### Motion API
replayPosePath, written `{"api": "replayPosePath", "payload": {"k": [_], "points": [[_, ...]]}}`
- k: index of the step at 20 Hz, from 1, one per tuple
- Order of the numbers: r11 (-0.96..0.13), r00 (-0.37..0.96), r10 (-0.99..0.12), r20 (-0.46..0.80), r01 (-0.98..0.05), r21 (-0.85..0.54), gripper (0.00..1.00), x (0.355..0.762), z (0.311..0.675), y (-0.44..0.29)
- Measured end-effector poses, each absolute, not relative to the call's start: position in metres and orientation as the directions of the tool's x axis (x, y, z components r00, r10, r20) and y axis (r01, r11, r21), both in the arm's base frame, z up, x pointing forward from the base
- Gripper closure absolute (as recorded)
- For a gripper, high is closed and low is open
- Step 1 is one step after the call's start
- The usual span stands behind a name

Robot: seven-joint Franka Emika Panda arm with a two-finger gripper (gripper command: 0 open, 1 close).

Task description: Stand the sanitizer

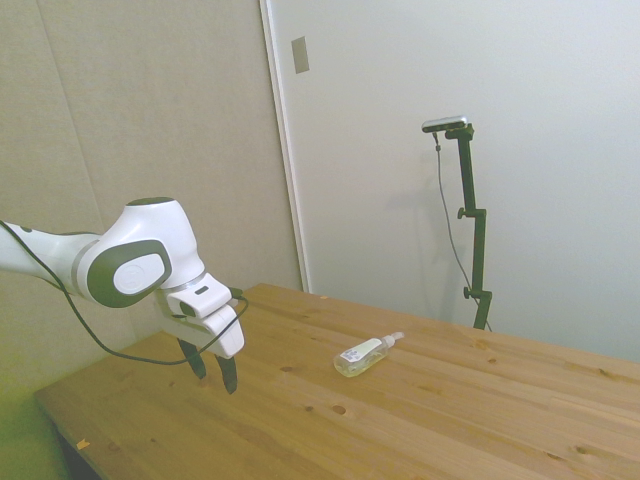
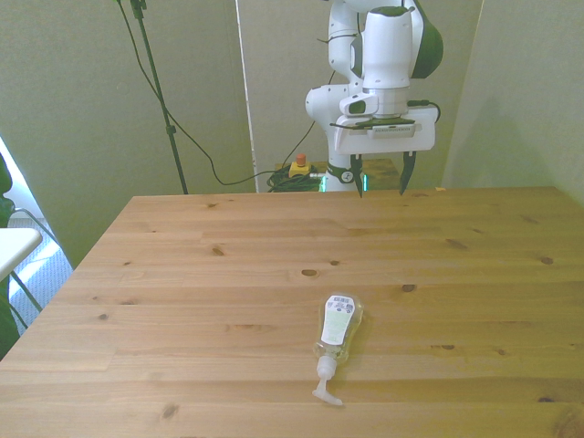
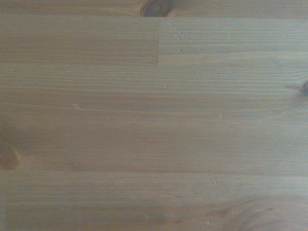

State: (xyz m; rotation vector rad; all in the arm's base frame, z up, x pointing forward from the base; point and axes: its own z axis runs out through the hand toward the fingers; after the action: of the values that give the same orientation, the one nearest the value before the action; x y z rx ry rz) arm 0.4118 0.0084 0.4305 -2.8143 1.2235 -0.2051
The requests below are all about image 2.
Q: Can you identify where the coiled dark cable bundle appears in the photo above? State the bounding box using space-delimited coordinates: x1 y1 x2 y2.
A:
266 169 326 193

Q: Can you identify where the white chair with metal legs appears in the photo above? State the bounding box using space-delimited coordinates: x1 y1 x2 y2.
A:
0 207 58 329

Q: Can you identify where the white vertical wall trim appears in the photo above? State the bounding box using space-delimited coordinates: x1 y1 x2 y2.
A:
235 0 260 193

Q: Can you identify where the long dark stand cable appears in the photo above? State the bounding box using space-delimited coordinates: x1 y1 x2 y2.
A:
113 0 317 186

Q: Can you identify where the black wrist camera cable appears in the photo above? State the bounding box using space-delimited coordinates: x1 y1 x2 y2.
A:
407 99 442 125

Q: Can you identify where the clear sanitizer pump bottle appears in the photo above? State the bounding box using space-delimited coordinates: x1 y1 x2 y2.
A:
311 294 366 407

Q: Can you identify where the dark wrist camera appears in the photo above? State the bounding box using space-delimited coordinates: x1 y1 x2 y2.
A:
328 114 417 138

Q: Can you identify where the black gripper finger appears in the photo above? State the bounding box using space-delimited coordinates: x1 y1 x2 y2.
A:
350 153 367 199
399 151 418 197

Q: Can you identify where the yellow emergency stop button box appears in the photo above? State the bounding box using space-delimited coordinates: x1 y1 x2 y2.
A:
288 153 313 180

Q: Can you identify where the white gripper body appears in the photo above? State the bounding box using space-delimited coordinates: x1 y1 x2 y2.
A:
335 105 436 155

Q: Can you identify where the thin round camera stand pole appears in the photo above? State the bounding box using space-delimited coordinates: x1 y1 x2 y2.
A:
130 0 190 195

